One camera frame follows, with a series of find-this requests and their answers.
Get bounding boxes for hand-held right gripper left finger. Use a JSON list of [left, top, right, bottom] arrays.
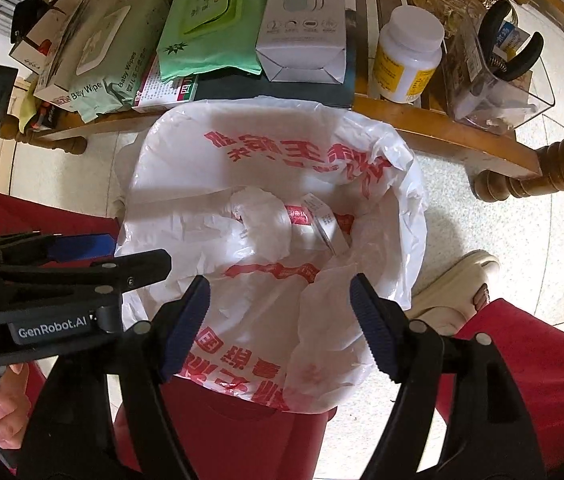
[[16, 275, 211, 480]]

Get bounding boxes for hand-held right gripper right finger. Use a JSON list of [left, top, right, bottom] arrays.
[[349, 272, 548, 480]]

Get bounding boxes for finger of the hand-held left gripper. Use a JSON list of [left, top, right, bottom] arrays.
[[0, 248, 173, 297], [0, 231, 118, 267]]

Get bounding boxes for red trash bin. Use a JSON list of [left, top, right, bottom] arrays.
[[112, 375, 337, 480]]

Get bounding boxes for white red-printed plastic bag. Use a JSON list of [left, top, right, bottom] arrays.
[[114, 95, 430, 413]]

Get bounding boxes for beige slipper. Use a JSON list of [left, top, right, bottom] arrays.
[[407, 250, 500, 338]]

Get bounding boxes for small white printed box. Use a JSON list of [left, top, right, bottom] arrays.
[[284, 192, 355, 256]]

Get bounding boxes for crumpled white plastic bag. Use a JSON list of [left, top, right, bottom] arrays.
[[202, 187, 295, 261]]

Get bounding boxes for red black pen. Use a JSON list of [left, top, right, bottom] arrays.
[[32, 102, 70, 133]]

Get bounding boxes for yellow-green cloth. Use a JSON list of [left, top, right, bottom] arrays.
[[18, 92, 37, 133]]

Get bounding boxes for person's right leg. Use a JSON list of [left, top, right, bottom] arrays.
[[434, 299, 564, 461]]

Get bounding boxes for flat white carton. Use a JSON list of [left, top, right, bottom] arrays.
[[33, 0, 107, 108]]

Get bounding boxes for red white medicine box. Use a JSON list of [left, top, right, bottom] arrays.
[[132, 55, 200, 113]]

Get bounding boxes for white red small box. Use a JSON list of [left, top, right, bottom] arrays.
[[9, 0, 85, 68]]

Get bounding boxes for pale green baby wipes pack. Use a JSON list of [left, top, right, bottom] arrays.
[[64, 0, 170, 123]]

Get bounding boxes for wooden coffee table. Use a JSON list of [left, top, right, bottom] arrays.
[[0, 0, 564, 203]]

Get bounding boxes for dark book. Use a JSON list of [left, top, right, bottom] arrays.
[[194, 10, 357, 110]]

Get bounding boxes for green wet wipes pack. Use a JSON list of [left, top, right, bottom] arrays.
[[156, 0, 270, 83]]

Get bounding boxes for black clip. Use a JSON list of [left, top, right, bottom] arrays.
[[12, 0, 52, 43]]

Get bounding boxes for clear plastic organizer box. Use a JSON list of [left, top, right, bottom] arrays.
[[444, 10, 555, 136]]

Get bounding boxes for white yellow-label pill bottle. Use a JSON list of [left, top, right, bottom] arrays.
[[368, 5, 445, 105]]

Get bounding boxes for long white carton box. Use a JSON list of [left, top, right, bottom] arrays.
[[255, 0, 347, 84]]

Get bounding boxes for black pliers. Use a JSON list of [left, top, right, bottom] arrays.
[[477, 0, 545, 82]]

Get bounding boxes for blue white packet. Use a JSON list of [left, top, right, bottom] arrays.
[[494, 22, 533, 61]]

